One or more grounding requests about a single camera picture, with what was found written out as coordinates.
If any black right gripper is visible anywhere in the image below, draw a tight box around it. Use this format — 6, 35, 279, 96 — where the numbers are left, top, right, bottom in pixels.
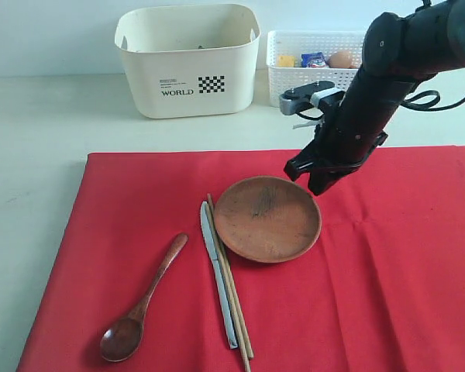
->
284, 104, 388, 196

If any brown wooden plate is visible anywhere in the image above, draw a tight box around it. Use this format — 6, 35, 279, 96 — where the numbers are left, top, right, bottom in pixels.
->
213, 176, 322, 264

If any blue white milk carton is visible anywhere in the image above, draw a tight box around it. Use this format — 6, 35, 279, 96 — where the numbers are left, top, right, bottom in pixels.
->
301, 51, 328, 68

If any yellow cheese wedge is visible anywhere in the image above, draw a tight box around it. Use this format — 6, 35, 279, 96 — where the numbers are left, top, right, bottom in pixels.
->
276, 55, 296, 67

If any brown egg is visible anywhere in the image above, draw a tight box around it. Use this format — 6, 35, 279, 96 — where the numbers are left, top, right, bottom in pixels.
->
327, 50, 353, 69

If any silver table knife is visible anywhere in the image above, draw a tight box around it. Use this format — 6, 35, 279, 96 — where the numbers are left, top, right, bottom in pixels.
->
200, 201, 239, 350

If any wooden chopstick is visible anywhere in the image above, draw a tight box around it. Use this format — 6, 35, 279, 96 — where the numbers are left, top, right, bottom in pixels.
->
206, 193, 254, 360
205, 202, 251, 372

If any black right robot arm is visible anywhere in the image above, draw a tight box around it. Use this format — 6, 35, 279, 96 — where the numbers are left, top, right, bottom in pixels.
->
279, 1, 465, 195

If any white perforated plastic basket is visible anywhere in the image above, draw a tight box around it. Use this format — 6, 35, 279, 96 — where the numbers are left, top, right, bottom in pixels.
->
266, 30, 365, 107

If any red table cloth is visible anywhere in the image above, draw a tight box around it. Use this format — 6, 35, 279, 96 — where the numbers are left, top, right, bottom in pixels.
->
18, 146, 465, 371

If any cream plastic bin WORLD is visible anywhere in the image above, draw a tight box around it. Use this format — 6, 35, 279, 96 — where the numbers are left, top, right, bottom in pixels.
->
114, 4, 260, 119

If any dark wooden spoon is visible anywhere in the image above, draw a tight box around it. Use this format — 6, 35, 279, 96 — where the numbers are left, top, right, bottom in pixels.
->
99, 232, 188, 363

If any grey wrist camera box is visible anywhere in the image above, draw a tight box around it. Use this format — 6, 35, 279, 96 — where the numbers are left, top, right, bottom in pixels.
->
279, 81, 345, 115

